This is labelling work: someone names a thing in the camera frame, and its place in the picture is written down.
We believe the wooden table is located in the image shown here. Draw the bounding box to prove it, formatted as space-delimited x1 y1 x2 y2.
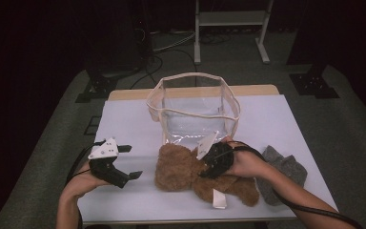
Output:
75 84 338 225

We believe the grey fuzzy sweater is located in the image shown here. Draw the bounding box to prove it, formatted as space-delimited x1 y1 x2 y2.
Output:
255 145 309 207

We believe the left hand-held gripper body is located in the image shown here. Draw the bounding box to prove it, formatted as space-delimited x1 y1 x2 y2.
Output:
88 136 132 189

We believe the grey floor cable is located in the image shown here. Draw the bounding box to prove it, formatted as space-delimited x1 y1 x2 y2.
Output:
152 31 196 53

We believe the black stand base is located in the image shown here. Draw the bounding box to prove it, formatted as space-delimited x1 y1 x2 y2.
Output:
289 65 341 99
74 71 118 103

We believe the black floor cable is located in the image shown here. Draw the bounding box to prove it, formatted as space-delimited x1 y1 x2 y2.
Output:
130 47 198 90

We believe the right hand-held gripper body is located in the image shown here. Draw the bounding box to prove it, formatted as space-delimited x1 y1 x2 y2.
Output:
196 131 236 178

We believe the hand-held gripper black cable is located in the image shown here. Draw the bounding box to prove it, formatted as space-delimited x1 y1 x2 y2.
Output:
232 140 363 229
65 140 107 229

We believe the white table cover sheet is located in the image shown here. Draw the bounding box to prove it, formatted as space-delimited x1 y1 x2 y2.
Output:
77 94 337 222

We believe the right hand-held gripper black cable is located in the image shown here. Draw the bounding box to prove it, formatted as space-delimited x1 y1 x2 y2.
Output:
232 140 363 229

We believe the dark floor outlet cover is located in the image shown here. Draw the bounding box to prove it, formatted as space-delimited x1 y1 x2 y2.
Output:
84 115 103 136

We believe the person's left hand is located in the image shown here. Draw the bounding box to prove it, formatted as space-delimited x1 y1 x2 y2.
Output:
60 161 111 200

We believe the left hand-held gripper black cable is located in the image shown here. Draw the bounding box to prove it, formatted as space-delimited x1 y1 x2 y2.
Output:
65 140 107 229

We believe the person's right hand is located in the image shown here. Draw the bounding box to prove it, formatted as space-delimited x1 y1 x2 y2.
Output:
223 135 273 179

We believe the white metal stand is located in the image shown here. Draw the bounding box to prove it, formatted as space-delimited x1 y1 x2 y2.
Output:
193 0 275 65

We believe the brown teddy bear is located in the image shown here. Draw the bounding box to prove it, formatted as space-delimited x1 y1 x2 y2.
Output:
153 142 261 210

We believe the clear plastic bag beige trim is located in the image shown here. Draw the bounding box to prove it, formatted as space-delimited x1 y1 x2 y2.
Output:
146 72 242 151

